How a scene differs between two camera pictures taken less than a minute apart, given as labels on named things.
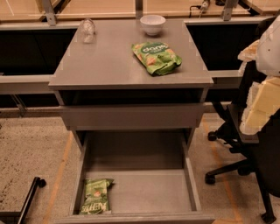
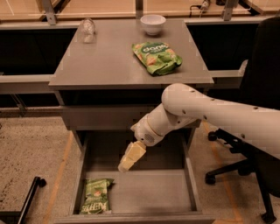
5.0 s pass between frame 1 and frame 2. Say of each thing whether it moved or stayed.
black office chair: stayed
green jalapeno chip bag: stayed
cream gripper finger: moved
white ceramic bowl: stayed
